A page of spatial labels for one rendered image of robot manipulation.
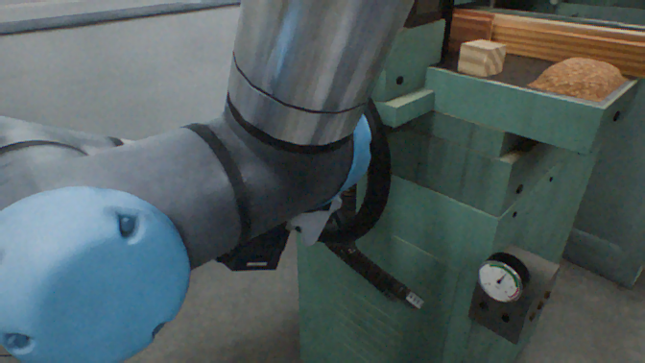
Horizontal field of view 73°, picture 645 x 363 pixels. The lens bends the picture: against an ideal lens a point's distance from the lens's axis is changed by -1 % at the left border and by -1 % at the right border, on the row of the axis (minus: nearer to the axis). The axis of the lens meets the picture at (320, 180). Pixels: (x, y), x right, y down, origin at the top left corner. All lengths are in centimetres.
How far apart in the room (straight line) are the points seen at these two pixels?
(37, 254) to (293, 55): 12
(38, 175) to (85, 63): 156
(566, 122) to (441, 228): 26
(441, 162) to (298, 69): 51
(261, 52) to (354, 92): 5
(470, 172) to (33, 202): 56
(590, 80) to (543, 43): 16
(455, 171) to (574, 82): 20
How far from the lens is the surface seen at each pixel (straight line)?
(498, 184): 65
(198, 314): 151
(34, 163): 24
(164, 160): 22
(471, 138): 64
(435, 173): 70
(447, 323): 84
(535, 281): 73
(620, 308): 176
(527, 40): 75
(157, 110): 191
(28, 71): 174
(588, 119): 58
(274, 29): 19
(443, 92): 65
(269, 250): 40
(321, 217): 46
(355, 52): 19
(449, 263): 76
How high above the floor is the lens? 107
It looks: 30 degrees down
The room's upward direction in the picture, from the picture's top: straight up
